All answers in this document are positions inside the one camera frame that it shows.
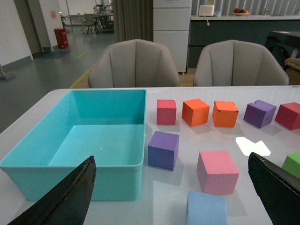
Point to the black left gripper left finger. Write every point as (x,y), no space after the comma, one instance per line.
(65,204)

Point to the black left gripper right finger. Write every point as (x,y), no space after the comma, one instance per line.
(278,190)

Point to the light blue foam block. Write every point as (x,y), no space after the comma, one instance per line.
(206,209)

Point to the green foam block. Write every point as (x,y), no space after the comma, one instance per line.
(292,164)

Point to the red foam block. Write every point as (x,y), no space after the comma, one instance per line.
(288,115)

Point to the purple foam block notched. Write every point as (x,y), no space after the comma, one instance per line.
(259,113)

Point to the turquoise plastic bin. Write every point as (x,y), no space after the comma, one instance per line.
(106,124)

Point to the orange foam block notched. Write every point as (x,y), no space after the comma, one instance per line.
(225,114)

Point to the purple foam block near bin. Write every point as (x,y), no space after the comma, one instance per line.
(163,150)

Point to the orange foam block left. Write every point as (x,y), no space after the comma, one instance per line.
(195,112)

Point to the dark pink foam block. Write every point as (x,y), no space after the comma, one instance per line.
(166,112)

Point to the beige chair right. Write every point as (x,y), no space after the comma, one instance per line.
(238,63)

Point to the beige chair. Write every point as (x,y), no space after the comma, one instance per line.
(134,63)
(238,63)

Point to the black object at right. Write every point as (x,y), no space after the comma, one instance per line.
(283,45)

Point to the beige chair left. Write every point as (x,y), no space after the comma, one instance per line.
(134,63)

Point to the red trash bin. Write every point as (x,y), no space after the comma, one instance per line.
(61,37)

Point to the dark grey counter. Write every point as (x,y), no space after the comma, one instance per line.
(255,29)

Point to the fruit bowl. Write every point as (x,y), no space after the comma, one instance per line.
(240,12)

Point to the white toaster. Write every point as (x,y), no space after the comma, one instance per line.
(206,10)

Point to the white drawer cabinet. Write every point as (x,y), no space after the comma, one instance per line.
(171,22)

